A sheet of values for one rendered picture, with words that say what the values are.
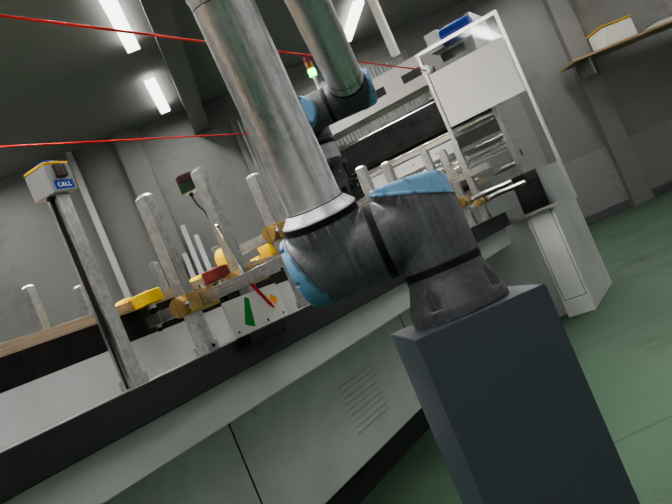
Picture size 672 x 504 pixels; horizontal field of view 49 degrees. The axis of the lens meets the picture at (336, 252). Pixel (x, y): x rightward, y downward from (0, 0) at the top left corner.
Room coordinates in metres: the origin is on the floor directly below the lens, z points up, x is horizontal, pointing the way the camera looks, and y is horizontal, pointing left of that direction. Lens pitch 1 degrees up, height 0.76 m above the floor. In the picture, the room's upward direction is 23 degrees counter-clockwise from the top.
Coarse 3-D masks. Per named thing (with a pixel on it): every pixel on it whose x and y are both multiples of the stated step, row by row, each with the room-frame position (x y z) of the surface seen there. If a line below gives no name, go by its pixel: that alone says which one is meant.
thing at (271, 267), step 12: (264, 264) 1.74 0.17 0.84; (276, 264) 1.75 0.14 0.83; (240, 276) 1.77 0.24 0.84; (252, 276) 1.76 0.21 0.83; (264, 276) 1.74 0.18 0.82; (216, 288) 1.81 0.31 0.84; (228, 288) 1.80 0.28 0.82; (240, 288) 1.81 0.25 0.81; (204, 300) 1.84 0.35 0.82; (168, 312) 1.90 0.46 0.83; (156, 324) 1.92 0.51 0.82
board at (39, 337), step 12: (120, 312) 1.90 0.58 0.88; (60, 324) 1.74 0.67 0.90; (72, 324) 1.77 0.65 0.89; (84, 324) 1.80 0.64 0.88; (24, 336) 1.65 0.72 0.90; (36, 336) 1.67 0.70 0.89; (48, 336) 1.70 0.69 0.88; (60, 336) 1.73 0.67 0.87; (0, 348) 1.59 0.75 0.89; (12, 348) 1.61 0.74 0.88; (24, 348) 1.64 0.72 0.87
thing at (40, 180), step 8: (40, 168) 1.56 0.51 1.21; (48, 168) 1.57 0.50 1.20; (24, 176) 1.59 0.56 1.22; (32, 176) 1.58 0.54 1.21; (40, 176) 1.57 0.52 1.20; (48, 176) 1.56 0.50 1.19; (56, 176) 1.58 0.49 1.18; (64, 176) 1.60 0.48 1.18; (72, 176) 1.61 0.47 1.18; (32, 184) 1.58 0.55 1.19; (40, 184) 1.57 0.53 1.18; (48, 184) 1.56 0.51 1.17; (32, 192) 1.59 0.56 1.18; (40, 192) 1.58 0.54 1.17; (48, 192) 1.57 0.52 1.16; (56, 192) 1.57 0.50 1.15; (64, 192) 1.59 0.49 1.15; (72, 192) 1.62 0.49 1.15; (40, 200) 1.58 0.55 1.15; (48, 200) 1.58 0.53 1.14
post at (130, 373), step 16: (64, 208) 1.59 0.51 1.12; (64, 224) 1.59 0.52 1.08; (80, 224) 1.61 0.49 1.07; (64, 240) 1.60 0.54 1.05; (80, 240) 1.59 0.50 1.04; (80, 256) 1.58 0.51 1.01; (80, 272) 1.58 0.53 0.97; (96, 272) 1.60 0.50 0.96; (96, 288) 1.59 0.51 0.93; (96, 304) 1.59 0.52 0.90; (112, 304) 1.61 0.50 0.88; (96, 320) 1.60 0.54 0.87; (112, 320) 1.59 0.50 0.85; (112, 336) 1.58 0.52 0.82; (112, 352) 1.58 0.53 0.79; (128, 352) 1.60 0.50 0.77; (128, 368) 1.58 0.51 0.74; (128, 384) 1.58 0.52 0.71
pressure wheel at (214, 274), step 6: (210, 270) 2.10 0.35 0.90; (216, 270) 2.10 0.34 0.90; (222, 270) 2.11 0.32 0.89; (228, 270) 2.13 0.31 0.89; (204, 276) 2.11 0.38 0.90; (210, 276) 2.10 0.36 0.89; (216, 276) 2.10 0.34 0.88; (222, 276) 2.11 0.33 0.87; (210, 282) 2.11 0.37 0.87; (216, 282) 2.13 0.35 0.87; (228, 300) 2.14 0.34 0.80
